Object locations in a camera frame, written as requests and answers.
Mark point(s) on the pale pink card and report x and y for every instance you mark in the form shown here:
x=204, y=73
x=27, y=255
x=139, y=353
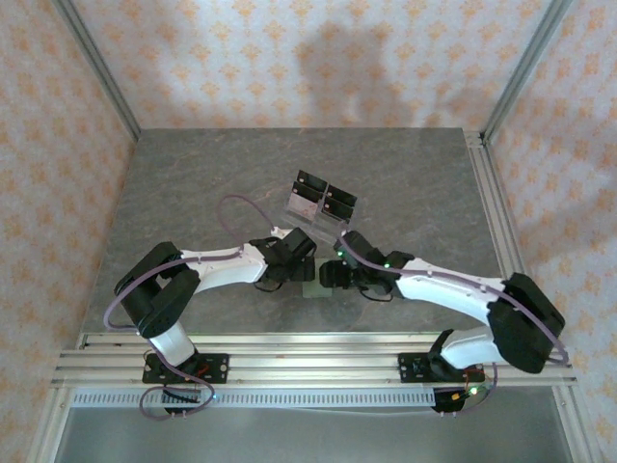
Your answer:
x=303, y=205

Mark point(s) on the black controller board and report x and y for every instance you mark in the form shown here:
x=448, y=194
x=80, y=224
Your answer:
x=453, y=400
x=183, y=396

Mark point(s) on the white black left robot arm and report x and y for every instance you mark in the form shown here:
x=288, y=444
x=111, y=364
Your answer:
x=222, y=270

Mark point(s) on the black card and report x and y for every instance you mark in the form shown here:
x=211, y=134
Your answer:
x=343, y=193
x=307, y=190
x=337, y=207
x=312, y=178

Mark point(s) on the aluminium frame post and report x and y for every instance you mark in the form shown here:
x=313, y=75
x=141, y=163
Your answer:
x=525, y=67
x=99, y=67

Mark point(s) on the aluminium frame leg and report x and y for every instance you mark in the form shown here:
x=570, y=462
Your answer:
x=576, y=424
x=50, y=424

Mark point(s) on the grey metal lower panel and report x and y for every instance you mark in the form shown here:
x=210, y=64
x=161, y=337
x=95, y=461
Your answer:
x=308, y=439

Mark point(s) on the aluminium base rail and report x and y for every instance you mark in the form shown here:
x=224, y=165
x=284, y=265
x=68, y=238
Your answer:
x=313, y=359

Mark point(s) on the aluminium side rail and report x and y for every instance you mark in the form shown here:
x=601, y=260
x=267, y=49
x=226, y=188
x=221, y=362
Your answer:
x=491, y=193

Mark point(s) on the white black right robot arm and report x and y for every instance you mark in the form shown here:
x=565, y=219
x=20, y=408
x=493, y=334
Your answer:
x=443, y=289

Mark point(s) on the green card holder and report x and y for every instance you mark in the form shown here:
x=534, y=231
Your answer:
x=315, y=291

